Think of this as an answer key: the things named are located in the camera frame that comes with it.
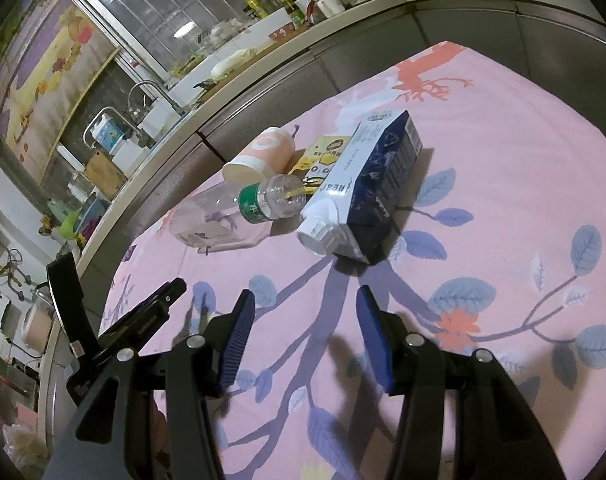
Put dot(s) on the standing wooden cutting board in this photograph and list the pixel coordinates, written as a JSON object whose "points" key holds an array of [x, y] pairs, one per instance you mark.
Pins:
{"points": [[105, 175]]}

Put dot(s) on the blue plastic basin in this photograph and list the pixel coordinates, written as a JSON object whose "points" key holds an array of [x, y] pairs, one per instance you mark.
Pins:
{"points": [[94, 215]]}

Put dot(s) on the crumpled plastic bag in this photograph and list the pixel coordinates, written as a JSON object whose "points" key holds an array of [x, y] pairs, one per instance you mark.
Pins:
{"points": [[25, 447]]}

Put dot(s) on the white sink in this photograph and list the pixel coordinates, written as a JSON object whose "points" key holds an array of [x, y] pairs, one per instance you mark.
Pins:
{"points": [[155, 120]]}

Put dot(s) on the clear plastic bottle green label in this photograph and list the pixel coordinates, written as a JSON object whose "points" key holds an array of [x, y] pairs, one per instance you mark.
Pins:
{"points": [[208, 220]]}

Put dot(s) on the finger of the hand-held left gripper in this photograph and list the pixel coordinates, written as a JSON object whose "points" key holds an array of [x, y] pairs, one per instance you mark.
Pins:
{"points": [[148, 317]]}

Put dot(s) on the red white bowl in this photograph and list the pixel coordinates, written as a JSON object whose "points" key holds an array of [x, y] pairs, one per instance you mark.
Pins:
{"points": [[281, 31]]}

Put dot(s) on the yellow snack packet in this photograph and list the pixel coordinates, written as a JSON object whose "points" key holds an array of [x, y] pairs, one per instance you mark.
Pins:
{"points": [[328, 152]]}

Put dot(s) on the chrome square faucet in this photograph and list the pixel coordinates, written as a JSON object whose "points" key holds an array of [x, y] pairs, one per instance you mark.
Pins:
{"points": [[133, 127]]}

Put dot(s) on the chrome gooseneck faucet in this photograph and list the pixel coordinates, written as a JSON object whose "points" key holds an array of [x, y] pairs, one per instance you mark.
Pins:
{"points": [[168, 100]]}

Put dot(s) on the blue white plastic container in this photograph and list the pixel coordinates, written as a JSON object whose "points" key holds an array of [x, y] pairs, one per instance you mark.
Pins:
{"points": [[107, 134]]}

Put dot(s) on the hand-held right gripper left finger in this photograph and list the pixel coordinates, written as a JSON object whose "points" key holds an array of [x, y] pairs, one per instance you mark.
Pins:
{"points": [[238, 345]]}

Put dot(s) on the barred window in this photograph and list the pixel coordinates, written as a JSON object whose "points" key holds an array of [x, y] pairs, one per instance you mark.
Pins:
{"points": [[173, 5]]}

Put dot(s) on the pink floral tablecloth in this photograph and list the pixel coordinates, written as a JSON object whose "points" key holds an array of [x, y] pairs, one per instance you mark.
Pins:
{"points": [[483, 160]]}

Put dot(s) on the green plastic strainer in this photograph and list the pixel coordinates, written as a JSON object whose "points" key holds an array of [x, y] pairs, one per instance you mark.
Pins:
{"points": [[68, 225]]}

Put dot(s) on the flat wooden cutting board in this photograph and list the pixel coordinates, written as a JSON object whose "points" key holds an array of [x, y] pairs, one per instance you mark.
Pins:
{"points": [[263, 55]]}

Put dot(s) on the blue white milk carton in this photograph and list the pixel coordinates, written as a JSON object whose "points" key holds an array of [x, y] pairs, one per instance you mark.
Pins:
{"points": [[373, 175]]}

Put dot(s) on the white radish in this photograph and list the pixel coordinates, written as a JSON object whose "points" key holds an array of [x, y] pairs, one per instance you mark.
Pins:
{"points": [[233, 62]]}

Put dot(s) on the wall poster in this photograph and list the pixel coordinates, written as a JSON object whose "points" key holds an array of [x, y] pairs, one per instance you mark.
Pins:
{"points": [[43, 70]]}

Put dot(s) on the dark kitchen tool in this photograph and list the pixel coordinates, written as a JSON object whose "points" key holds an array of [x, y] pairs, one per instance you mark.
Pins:
{"points": [[205, 85]]}

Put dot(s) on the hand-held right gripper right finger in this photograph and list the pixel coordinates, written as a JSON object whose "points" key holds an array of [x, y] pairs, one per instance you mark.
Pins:
{"points": [[375, 345]]}

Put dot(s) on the pink white paper cup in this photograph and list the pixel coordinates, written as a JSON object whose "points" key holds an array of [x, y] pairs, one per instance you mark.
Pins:
{"points": [[263, 152]]}

